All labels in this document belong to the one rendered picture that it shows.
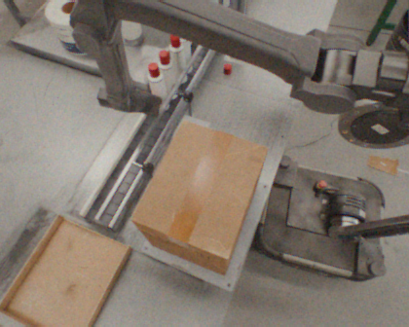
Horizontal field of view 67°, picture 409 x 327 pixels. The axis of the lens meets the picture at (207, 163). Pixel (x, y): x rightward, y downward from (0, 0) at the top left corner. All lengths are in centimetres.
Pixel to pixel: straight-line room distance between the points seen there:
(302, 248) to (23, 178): 125
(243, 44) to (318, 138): 181
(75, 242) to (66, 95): 61
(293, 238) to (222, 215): 97
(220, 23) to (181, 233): 45
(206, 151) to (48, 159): 66
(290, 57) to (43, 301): 93
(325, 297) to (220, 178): 127
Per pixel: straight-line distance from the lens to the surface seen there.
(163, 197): 75
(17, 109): 146
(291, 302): 185
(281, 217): 168
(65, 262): 109
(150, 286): 100
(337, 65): 51
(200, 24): 46
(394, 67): 52
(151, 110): 103
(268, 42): 48
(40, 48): 157
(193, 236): 71
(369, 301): 198
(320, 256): 167
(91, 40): 53
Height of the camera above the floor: 181
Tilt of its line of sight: 63 degrees down
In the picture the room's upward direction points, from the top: 3 degrees counter-clockwise
